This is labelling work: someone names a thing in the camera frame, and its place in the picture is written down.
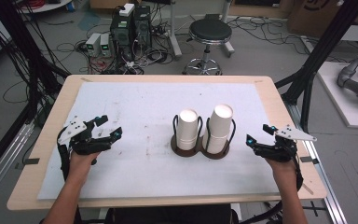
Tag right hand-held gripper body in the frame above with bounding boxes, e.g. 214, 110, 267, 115
260, 124, 318, 163

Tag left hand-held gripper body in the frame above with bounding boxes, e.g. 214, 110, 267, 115
56, 115, 113, 157

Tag brown double cup holder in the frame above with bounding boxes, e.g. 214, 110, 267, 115
170, 114, 237, 161

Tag person's left hand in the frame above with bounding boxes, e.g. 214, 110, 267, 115
66, 150, 103, 185

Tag person's right hand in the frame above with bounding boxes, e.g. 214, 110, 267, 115
264, 157, 298, 189

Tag wooden table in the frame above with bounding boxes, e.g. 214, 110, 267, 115
7, 74, 328, 212

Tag white table mat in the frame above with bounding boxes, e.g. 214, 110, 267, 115
36, 81, 281, 201

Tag grey power supply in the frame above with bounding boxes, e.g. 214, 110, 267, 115
85, 32, 102, 57
100, 33, 113, 58

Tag white floor platform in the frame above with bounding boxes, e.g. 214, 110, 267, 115
316, 61, 358, 130

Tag black computer tower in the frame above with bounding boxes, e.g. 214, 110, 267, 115
133, 5, 153, 50
110, 12, 136, 61

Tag white metal stand leg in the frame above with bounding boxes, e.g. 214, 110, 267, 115
222, 0, 236, 59
167, 0, 183, 60

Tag person's dark clothing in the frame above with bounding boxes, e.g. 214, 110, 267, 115
105, 203, 241, 224

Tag white box on tower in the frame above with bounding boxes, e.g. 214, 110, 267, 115
118, 3, 136, 18

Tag black round stool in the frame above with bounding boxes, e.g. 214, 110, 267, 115
182, 18, 233, 76

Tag cardboard box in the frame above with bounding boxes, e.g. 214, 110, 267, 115
287, 0, 358, 39

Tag white round table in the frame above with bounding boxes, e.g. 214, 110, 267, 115
18, 0, 73, 14

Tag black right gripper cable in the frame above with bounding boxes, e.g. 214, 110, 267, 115
241, 153, 305, 224

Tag aluminium rail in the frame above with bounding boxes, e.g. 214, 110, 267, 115
287, 102, 349, 224
0, 122, 35, 207

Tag tangle of floor cables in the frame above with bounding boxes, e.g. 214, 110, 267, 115
55, 40, 175, 76

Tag black floor cables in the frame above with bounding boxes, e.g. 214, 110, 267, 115
229, 15, 309, 57

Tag black frame post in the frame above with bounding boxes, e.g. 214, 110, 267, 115
274, 0, 358, 133

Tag black frame with cables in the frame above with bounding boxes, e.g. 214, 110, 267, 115
0, 0, 71, 125

